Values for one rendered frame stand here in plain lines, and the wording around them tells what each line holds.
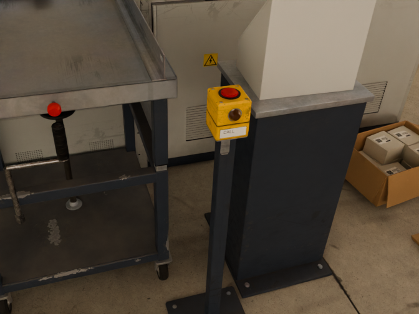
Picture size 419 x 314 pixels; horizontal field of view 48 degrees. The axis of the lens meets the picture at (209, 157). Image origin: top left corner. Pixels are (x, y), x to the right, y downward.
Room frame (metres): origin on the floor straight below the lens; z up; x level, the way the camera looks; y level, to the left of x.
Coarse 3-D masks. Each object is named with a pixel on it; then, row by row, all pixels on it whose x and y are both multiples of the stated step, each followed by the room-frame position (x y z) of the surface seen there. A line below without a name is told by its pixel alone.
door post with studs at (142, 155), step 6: (138, 0) 1.73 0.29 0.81; (138, 6) 1.73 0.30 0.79; (138, 132) 1.73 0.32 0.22; (138, 138) 1.72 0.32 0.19; (138, 144) 1.72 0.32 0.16; (138, 150) 1.72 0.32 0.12; (144, 150) 1.73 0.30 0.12; (138, 156) 1.72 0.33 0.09; (144, 156) 1.73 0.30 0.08; (144, 162) 1.73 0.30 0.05
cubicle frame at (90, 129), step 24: (0, 120) 1.54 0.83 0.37; (24, 120) 1.57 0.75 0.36; (48, 120) 1.60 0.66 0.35; (72, 120) 1.63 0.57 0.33; (96, 120) 1.66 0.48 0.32; (120, 120) 1.70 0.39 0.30; (0, 144) 1.53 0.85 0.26; (24, 144) 1.56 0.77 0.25; (48, 144) 1.59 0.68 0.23; (72, 144) 1.62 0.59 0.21; (96, 144) 1.66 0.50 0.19; (120, 144) 1.69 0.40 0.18
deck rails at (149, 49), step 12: (120, 0) 1.62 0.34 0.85; (132, 0) 1.46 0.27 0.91; (120, 12) 1.50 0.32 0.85; (132, 12) 1.47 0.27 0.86; (132, 24) 1.41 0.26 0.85; (144, 24) 1.29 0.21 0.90; (132, 36) 1.32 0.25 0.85; (144, 36) 1.30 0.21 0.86; (144, 48) 1.24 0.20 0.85; (156, 48) 1.15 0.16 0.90; (144, 60) 1.17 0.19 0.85; (156, 60) 1.16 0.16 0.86; (156, 72) 1.10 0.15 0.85
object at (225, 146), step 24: (216, 144) 0.93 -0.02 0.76; (216, 168) 0.92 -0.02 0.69; (216, 192) 0.91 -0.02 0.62; (216, 216) 0.91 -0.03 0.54; (216, 240) 0.91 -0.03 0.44; (216, 264) 0.91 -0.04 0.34; (216, 288) 0.91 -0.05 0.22; (168, 312) 0.96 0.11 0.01; (192, 312) 0.97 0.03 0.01; (216, 312) 0.92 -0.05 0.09; (240, 312) 0.98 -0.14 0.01
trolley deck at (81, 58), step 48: (0, 0) 1.56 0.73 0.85; (48, 0) 1.59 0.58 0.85; (96, 0) 1.61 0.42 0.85; (0, 48) 1.20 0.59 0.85; (48, 48) 1.22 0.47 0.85; (96, 48) 1.24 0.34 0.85; (0, 96) 0.95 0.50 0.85; (48, 96) 0.98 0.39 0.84; (96, 96) 1.01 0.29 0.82; (144, 96) 1.05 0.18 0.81
